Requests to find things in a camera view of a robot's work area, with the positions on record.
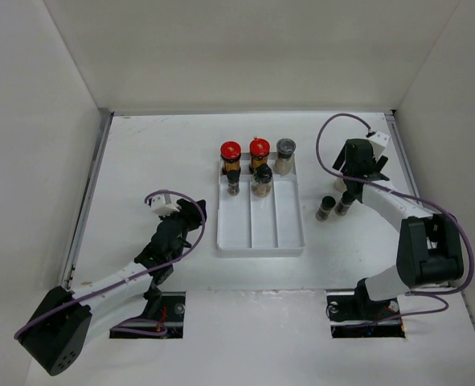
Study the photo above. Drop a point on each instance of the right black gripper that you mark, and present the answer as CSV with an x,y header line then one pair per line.
x,y
378,165

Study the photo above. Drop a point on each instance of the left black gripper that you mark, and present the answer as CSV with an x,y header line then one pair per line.
x,y
189,212

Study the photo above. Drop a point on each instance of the black-capped beige bottle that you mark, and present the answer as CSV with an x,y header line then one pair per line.
x,y
340,184
262,181

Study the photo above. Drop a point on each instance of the small black-capped pepper jar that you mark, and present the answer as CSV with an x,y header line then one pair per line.
x,y
344,204

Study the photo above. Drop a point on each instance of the small black-capped spice jar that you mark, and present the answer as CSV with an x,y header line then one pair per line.
x,y
233,182

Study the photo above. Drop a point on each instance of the silver-capped spice bottle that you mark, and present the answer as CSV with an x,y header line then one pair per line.
x,y
285,149

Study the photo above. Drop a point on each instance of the red-capped amber sauce jar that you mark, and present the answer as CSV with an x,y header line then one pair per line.
x,y
230,153

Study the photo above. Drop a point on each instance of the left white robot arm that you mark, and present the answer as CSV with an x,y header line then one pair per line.
x,y
66,319

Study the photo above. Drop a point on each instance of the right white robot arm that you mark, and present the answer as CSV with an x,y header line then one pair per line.
x,y
429,246

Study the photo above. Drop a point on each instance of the white compartment organizer tray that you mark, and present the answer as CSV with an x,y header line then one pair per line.
x,y
252,226

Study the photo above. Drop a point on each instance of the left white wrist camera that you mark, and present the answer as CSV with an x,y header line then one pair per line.
x,y
161,204

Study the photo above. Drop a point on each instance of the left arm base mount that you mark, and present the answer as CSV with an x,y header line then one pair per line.
x,y
164,319

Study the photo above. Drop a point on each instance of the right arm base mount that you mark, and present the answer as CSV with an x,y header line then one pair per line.
x,y
353,315

